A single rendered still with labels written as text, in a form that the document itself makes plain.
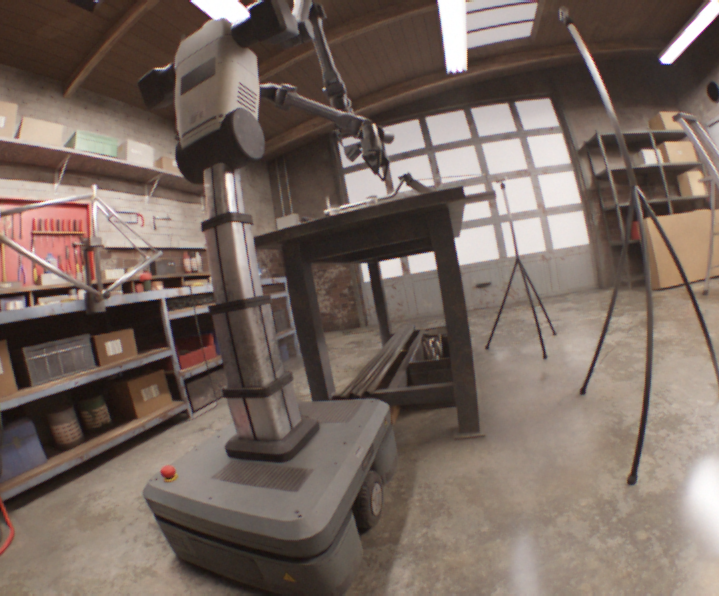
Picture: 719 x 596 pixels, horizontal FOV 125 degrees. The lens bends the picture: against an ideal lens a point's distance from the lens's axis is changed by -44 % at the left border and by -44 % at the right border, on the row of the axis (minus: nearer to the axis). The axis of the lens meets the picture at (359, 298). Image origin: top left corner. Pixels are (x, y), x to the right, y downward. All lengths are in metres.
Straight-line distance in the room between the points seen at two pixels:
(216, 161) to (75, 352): 1.29
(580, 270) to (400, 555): 4.30
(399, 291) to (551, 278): 2.08
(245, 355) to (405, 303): 3.79
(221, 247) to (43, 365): 1.23
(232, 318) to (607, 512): 1.04
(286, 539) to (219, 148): 0.85
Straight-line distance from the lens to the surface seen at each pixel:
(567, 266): 4.65
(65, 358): 1.82
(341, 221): 1.10
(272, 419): 0.81
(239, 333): 0.79
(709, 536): 0.93
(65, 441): 1.90
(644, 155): 4.91
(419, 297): 4.43
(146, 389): 2.08
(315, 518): 0.63
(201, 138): 0.90
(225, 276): 0.81
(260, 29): 0.98
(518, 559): 0.83
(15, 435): 1.77
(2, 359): 1.71
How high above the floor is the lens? 0.64
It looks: 3 degrees down
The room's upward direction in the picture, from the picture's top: 10 degrees counter-clockwise
